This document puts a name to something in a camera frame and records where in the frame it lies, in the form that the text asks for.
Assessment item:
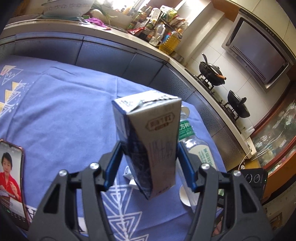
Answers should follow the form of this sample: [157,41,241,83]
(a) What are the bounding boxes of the gas stove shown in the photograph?
[185,68,242,134]

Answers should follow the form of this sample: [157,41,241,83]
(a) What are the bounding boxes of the white plastic jug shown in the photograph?
[149,22,166,47]

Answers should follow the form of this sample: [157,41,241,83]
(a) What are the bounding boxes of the black lidded wok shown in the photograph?
[227,90,250,118]

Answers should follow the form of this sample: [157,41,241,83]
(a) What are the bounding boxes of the yellow cooking oil bottle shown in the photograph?
[159,28,183,55]

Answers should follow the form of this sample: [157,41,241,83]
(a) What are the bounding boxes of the range hood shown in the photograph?
[222,8,295,92]

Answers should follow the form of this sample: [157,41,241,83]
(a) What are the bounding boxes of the glass door wooden cabinet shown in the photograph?
[251,85,295,201]

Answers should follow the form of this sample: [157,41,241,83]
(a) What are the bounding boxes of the smartphone with red case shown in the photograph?
[1,139,29,231]

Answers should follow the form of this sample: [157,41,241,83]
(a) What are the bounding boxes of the white patterned basin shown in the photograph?
[42,0,94,18]

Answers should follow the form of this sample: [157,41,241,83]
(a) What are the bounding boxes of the blue kitchen counter cabinets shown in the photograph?
[1,32,245,171]

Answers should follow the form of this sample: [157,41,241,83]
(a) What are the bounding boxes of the black wok with ladle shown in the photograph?
[199,53,227,86]

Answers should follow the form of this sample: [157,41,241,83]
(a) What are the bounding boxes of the clear plastic water bottle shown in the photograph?
[176,106,217,212]

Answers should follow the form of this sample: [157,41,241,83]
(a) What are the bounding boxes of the white charging cable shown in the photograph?
[239,129,285,171]

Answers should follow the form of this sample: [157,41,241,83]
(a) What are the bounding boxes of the blue white milk carton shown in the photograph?
[112,90,182,199]

